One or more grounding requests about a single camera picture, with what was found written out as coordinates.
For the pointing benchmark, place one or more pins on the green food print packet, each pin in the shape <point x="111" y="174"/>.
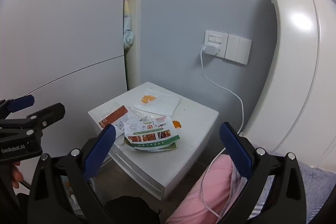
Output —
<point x="149" y="134"/>

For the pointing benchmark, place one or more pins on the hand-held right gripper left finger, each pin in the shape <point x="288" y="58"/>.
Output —
<point x="101" y="150"/>

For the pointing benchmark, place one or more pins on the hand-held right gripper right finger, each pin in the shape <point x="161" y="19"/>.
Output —
<point x="236" y="150"/>

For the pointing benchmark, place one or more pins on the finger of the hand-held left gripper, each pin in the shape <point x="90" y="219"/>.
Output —
<point x="21" y="103"/>
<point x="48" y="112"/>

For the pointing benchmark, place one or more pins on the white bed headboard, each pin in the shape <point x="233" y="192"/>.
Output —
<point x="294" y="69"/>

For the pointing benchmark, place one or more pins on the white wardrobe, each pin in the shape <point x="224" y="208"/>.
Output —
<point x="65" y="29"/>

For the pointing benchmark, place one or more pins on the person's left hand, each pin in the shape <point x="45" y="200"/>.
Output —
<point x="16" y="174"/>

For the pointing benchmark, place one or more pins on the white nightstand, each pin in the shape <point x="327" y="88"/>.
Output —
<point x="194" y="140"/>

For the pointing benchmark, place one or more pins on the pink cloth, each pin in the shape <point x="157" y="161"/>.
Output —
<point x="189" y="200"/>

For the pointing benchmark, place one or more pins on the white plastic bag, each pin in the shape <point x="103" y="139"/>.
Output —
<point x="160" y="106"/>

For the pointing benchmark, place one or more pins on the white wall switch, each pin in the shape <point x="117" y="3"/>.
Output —
<point x="238" y="49"/>

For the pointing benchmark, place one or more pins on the pale fluffy blanket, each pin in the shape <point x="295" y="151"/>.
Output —
<point x="320" y="187"/>

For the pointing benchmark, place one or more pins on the orange label packet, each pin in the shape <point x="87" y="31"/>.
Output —
<point x="115" y="115"/>

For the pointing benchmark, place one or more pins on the white charger plug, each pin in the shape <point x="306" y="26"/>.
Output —
<point x="210" y="48"/>

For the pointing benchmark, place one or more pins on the light blue hanging garment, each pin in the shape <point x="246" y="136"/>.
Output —
<point x="128" y="37"/>

